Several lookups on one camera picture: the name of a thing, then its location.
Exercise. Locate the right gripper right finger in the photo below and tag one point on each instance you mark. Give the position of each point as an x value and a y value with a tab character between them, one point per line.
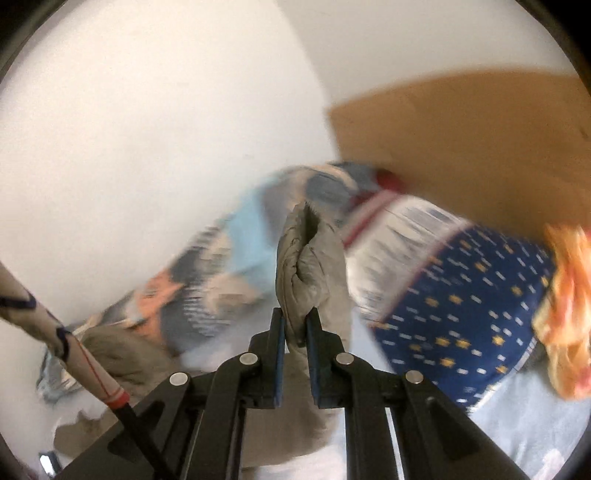
327	386

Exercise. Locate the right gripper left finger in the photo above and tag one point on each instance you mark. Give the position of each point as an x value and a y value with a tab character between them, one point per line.
266	376

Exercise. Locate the olive quilted puffer jacket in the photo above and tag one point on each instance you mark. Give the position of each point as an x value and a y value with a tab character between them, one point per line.
310	274

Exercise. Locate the colourful patchwork rolled duvet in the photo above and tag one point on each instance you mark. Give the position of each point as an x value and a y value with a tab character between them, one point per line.
220	289

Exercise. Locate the navy star patterned pillow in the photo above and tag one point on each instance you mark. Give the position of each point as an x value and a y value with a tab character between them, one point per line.
442	295

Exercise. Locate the light blue cloud bedsheet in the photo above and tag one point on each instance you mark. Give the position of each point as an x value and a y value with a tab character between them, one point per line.
546	436

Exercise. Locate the orange patterned cloth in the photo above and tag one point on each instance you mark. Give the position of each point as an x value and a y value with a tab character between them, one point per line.
562	324

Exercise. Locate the white red antenna rod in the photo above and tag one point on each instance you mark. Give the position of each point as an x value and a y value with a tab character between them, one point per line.
21	309

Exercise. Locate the wooden headboard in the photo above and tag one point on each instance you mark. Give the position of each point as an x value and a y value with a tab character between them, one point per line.
507	149

